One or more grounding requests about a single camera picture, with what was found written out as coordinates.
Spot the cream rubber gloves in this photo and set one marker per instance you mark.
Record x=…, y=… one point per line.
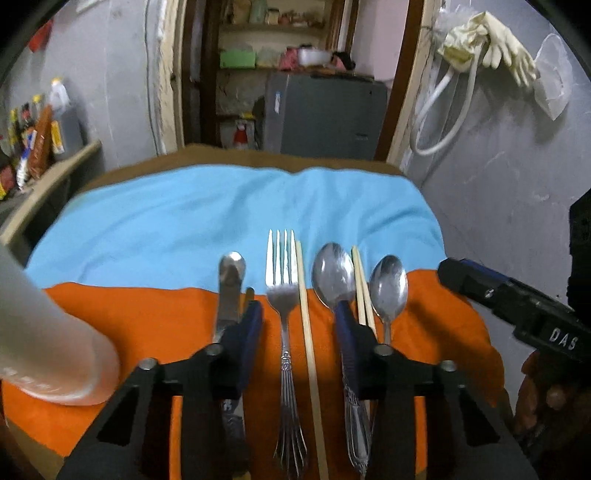
x=485, y=39

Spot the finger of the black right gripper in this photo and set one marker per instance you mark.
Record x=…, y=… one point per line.
x=478, y=283

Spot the steel fork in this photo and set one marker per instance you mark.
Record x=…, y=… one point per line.
x=283, y=295

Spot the wooden chopstick pair right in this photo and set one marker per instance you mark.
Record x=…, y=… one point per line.
x=368, y=303

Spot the orange cloth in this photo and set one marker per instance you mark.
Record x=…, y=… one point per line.
x=170, y=325

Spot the person right hand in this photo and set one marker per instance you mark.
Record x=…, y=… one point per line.
x=553, y=391

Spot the orange snack packet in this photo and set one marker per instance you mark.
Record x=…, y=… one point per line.
x=38, y=159

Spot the wooden chopstick beside fork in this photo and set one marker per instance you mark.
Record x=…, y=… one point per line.
x=316, y=410

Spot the wooden chopstick pair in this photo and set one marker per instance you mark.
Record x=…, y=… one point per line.
x=360, y=298
x=368, y=303

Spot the wooden chopstick pair left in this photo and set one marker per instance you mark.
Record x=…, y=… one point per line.
x=360, y=298

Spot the wooden counter top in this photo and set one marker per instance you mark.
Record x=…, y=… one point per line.
x=26, y=205

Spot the steel table knife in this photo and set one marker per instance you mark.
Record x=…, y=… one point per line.
x=231, y=270

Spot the small steel spoon under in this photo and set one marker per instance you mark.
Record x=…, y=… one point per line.
x=389, y=290

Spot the large steel spoon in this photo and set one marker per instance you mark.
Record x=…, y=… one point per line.
x=333, y=281

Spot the light blue cloth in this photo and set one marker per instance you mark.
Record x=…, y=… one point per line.
x=169, y=230

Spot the clear hanging plastic bag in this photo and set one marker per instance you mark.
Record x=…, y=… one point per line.
x=553, y=87

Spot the green box on shelf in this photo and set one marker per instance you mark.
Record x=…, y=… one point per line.
x=237, y=59

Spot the red white bottle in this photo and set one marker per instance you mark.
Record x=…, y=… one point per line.
x=240, y=139

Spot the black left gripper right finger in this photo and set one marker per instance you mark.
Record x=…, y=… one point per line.
x=466, y=437

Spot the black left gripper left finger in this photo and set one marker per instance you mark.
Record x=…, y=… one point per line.
x=130, y=437

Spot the white utensil holder cup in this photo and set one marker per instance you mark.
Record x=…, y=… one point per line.
x=48, y=353

